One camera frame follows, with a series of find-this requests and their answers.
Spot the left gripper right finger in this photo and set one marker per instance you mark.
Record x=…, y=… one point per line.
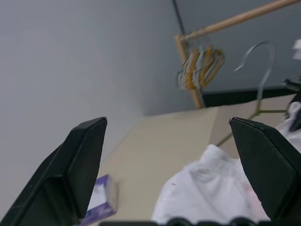
x=270, y=169

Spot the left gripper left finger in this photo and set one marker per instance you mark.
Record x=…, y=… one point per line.
x=58, y=179

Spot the white shorts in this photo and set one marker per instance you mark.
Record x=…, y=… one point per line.
x=207, y=183

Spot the purple tissue box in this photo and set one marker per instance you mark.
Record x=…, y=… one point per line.
x=103, y=204

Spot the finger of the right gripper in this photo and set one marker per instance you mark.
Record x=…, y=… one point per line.
x=294, y=83
x=295, y=117

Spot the wooden clothes rack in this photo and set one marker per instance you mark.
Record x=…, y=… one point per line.
x=235, y=18

